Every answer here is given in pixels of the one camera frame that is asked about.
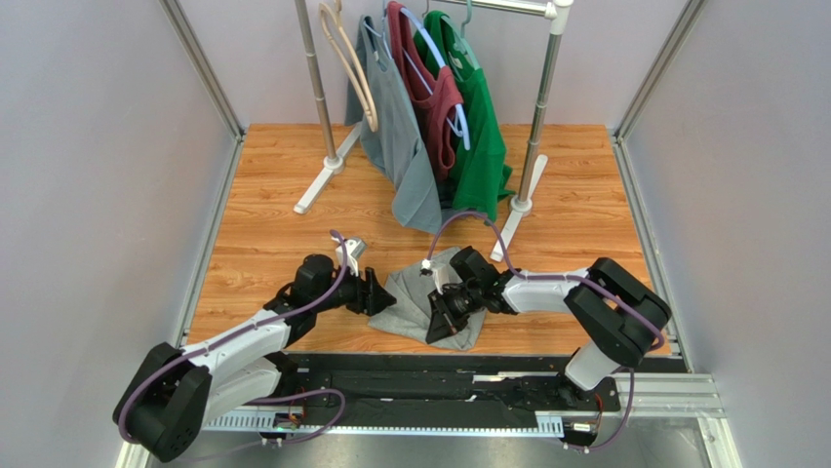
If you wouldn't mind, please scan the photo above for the wooden hanger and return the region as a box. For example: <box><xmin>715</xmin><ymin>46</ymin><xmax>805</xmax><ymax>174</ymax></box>
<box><xmin>318</xmin><ymin>0</ymin><xmax>378</xmax><ymax>133</ymax></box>

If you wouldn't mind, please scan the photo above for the blue-grey hanging shirt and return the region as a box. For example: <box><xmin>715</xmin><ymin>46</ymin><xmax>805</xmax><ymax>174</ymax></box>
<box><xmin>344</xmin><ymin>16</ymin><xmax>443</xmax><ymax>234</ymax></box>

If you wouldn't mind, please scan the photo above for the light blue hanger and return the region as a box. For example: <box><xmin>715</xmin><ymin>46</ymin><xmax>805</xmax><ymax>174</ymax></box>
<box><xmin>377</xmin><ymin>1</ymin><xmax>473</xmax><ymax>149</ymax></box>

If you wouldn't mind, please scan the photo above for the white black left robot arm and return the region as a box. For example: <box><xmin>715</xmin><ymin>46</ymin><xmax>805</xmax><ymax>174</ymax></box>
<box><xmin>112</xmin><ymin>254</ymin><xmax>397</xmax><ymax>462</ymax></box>

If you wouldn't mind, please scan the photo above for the white clothes rack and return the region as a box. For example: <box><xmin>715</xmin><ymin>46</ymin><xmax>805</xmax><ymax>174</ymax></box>
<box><xmin>294</xmin><ymin>1</ymin><xmax>572</xmax><ymax>261</ymax></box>

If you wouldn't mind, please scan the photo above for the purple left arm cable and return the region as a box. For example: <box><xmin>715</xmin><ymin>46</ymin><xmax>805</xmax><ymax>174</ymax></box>
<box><xmin>116</xmin><ymin>228</ymin><xmax>350</xmax><ymax>447</ymax></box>

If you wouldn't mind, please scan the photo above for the teal green hanger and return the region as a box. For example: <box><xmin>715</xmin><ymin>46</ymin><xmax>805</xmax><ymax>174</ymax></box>
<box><xmin>424</xmin><ymin>1</ymin><xmax>481</xmax><ymax>78</ymax></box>

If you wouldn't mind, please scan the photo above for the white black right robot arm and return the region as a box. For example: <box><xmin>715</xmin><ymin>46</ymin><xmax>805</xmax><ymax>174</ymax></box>
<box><xmin>420</xmin><ymin>247</ymin><xmax>672</xmax><ymax>391</ymax></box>

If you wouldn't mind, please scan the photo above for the maroon hanging shirt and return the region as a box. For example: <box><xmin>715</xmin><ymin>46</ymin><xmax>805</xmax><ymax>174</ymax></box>
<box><xmin>386</xmin><ymin>1</ymin><xmax>463</xmax><ymax>181</ymax></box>

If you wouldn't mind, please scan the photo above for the light grey cloth napkin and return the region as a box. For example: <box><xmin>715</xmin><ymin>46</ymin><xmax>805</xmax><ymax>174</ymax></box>
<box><xmin>369</xmin><ymin>247</ymin><xmax>485</xmax><ymax>351</ymax></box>

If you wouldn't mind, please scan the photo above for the green hanging shirt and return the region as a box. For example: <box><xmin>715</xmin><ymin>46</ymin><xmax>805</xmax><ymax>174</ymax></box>
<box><xmin>414</xmin><ymin>9</ymin><xmax>515</xmax><ymax>223</ymax></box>

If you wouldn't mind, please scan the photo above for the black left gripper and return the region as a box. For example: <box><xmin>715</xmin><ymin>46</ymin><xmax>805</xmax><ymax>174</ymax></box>
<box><xmin>312</xmin><ymin>259</ymin><xmax>396</xmax><ymax>317</ymax></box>

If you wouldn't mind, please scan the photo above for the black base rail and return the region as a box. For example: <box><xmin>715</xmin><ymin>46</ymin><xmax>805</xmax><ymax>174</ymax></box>
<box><xmin>172</xmin><ymin>352</ymin><xmax>690</xmax><ymax>431</ymax></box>

